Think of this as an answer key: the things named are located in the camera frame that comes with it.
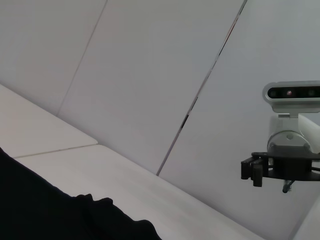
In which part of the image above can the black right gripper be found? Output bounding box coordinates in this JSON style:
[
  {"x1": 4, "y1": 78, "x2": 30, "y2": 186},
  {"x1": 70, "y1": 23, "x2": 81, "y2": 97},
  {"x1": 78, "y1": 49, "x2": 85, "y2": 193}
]
[{"x1": 241, "y1": 151, "x2": 320, "y2": 188}]

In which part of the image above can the black shirt with FREE print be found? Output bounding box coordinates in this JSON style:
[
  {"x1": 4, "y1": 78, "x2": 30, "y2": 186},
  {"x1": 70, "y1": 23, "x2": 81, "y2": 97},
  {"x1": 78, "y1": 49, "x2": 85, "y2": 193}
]
[{"x1": 0, "y1": 147, "x2": 163, "y2": 240}]

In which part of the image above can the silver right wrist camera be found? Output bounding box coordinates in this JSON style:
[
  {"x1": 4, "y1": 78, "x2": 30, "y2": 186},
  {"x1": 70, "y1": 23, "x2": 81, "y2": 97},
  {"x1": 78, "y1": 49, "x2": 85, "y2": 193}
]
[{"x1": 262, "y1": 81, "x2": 320, "y2": 119}]

